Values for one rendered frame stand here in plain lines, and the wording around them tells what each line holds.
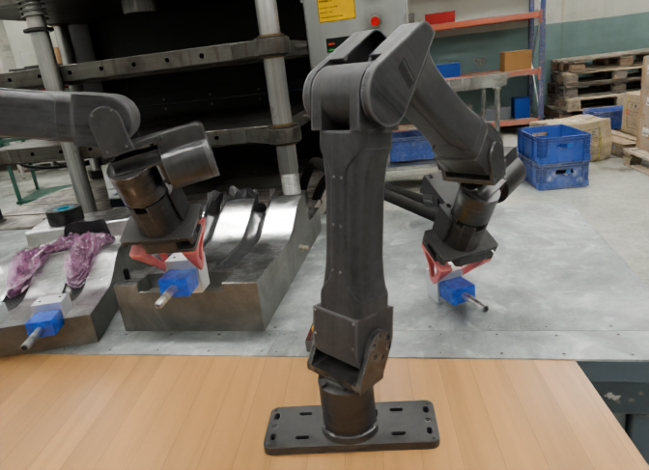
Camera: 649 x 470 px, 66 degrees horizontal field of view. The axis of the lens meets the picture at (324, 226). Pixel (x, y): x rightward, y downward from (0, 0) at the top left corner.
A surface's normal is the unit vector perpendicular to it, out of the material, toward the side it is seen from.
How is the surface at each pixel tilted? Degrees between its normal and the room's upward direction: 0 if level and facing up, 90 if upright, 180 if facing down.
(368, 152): 104
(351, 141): 81
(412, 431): 0
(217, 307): 90
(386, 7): 90
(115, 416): 0
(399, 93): 90
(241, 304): 90
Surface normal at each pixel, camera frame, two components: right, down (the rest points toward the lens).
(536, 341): -0.11, -0.94
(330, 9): -0.18, 0.33
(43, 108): 0.03, 0.22
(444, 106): 0.69, 0.20
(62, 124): 0.22, 0.34
